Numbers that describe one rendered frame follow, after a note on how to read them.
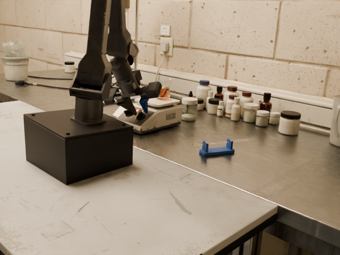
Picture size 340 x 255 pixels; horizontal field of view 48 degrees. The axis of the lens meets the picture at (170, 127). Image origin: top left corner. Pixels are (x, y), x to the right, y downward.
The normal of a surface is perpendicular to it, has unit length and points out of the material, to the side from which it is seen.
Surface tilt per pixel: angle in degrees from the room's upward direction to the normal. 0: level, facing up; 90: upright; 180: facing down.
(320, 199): 0
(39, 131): 90
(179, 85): 90
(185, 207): 0
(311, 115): 90
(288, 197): 0
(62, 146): 90
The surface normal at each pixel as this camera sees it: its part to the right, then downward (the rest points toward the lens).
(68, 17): -0.70, 0.18
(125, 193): 0.05, -0.96
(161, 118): 0.73, 0.22
